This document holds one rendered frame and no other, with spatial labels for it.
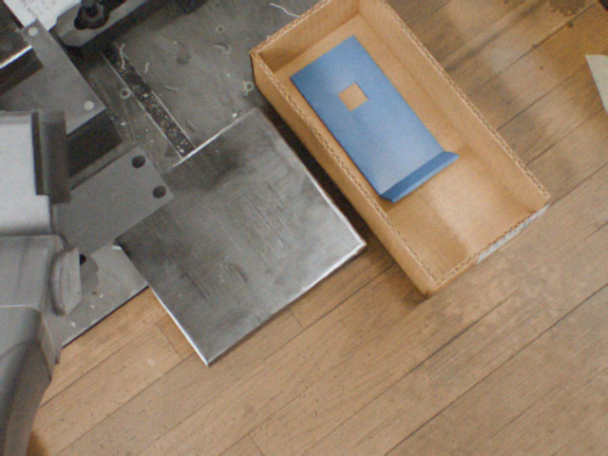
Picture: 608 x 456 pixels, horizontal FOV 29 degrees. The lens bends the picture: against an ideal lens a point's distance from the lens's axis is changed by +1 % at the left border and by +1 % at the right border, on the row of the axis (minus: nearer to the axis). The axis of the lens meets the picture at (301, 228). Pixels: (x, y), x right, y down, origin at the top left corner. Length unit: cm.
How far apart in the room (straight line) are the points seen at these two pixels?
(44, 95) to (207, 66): 16
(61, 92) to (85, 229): 22
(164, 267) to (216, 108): 16
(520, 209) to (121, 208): 38
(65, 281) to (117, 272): 34
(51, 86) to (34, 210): 29
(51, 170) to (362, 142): 37
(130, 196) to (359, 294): 28
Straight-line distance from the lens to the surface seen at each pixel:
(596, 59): 108
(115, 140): 103
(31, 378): 63
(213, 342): 97
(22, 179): 70
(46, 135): 72
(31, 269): 65
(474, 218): 101
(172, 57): 107
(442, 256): 100
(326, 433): 98
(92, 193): 79
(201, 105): 105
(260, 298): 97
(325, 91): 104
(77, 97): 98
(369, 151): 102
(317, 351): 98
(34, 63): 84
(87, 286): 84
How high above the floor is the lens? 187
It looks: 75 degrees down
